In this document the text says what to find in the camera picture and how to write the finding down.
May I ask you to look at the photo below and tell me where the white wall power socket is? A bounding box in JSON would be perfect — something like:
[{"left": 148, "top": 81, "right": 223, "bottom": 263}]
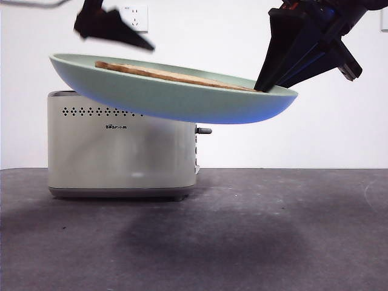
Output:
[{"left": 118, "top": 4, "right": 149, "bottom": 33}]

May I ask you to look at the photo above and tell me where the cream toaster with steel top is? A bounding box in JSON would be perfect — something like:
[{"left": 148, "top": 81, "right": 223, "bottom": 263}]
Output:
[{"left": 47, "top": 90, "right": 201, "bottom": 201}]

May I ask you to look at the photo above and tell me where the brown toasted bread slice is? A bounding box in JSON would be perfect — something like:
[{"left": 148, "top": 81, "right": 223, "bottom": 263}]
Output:
[{"left": 95, "top": 61, "right": 264, "bottom": 92}]

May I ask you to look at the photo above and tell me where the pale green round plate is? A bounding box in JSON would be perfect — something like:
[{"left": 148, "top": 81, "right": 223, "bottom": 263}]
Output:
[{"left": 49, "top": 53, "right": 299, "bottom": 125}]

